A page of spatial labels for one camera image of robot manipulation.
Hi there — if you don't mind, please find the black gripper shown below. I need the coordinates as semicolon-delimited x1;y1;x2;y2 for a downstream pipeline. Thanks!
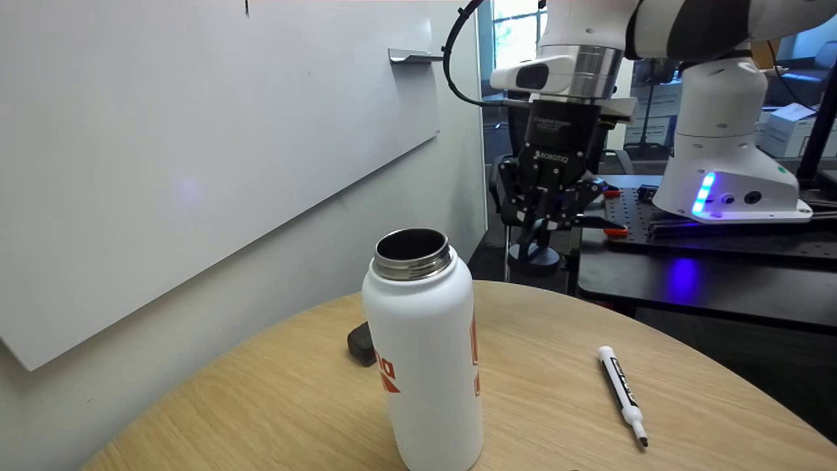
494;94;610;251

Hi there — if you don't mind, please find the black bottle lid with handle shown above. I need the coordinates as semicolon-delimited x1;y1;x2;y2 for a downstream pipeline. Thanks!
504;217;564;275

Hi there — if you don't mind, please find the white insulated water bottle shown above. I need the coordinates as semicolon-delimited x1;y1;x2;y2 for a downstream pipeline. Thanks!
359;229;486;471

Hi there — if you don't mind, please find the black robot desk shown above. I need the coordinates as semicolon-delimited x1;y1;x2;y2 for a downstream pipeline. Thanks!
575;171;837;332

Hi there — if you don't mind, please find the metal whiteboard tray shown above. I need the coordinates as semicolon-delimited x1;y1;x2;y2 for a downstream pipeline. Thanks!
384;42;448;68

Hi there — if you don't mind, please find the white whiteboard marker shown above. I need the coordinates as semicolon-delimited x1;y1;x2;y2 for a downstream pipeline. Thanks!
596;344;655;453

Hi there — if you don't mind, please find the small black eraser block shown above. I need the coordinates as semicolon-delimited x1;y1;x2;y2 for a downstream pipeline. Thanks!
345;319;379;370

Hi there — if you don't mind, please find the white cardboard box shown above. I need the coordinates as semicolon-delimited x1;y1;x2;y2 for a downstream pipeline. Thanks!
757;101;821;162

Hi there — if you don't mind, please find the red handled tool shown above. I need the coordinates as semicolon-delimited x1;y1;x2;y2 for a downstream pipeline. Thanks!
598;220;632;245

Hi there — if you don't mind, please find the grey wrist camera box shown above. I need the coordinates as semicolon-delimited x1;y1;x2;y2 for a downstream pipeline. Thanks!
486;54;581;98

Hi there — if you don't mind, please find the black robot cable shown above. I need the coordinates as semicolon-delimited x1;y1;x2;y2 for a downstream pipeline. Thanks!
440;0;536;112

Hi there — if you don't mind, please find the white wall whiteboard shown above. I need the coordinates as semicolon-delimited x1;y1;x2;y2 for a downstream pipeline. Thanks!
0;0;445;375

